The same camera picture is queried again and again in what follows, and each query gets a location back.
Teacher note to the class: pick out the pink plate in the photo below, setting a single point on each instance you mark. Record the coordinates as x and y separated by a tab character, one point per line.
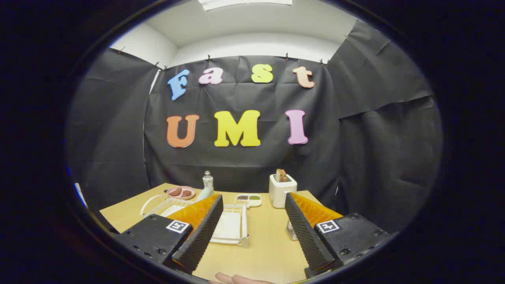
180	196

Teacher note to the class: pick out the white divided dish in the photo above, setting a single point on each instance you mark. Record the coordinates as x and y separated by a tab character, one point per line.
248	201

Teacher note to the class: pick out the brown sausage piece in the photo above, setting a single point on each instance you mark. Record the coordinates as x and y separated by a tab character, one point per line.
186	193
175	191

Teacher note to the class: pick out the white side desk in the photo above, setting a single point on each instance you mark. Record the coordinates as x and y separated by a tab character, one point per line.
81	194

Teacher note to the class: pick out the brown bread slice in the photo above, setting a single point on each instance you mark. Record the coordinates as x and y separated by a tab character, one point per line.
281	175

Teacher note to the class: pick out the black backdrop cloth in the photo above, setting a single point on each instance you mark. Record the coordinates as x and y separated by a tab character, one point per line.
244	165

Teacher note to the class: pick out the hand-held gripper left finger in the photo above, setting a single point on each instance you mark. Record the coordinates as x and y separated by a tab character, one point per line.
203	232

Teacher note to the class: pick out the ceiling light panel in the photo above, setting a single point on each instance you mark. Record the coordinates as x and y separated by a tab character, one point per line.
244	3

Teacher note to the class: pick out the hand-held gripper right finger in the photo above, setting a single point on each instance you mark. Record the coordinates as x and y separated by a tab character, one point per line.
305	232

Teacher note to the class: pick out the white toaster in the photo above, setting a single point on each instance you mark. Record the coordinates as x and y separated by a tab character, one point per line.
279	193

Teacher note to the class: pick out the pale green plate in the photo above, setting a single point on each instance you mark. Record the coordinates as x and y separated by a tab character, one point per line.
204	194

